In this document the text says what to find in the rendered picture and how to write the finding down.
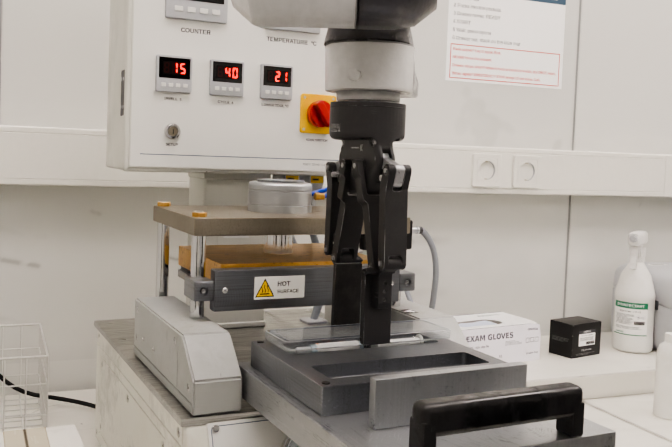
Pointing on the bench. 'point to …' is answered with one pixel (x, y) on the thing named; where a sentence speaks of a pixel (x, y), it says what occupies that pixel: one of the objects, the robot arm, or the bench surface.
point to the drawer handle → (497, 411)
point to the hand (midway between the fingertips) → (360, 305)
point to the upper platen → (259, 255)
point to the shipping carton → (42, 437)
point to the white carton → (502, 335)
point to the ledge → (596, 370)
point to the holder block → (355, 370)
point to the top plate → (240, 217)
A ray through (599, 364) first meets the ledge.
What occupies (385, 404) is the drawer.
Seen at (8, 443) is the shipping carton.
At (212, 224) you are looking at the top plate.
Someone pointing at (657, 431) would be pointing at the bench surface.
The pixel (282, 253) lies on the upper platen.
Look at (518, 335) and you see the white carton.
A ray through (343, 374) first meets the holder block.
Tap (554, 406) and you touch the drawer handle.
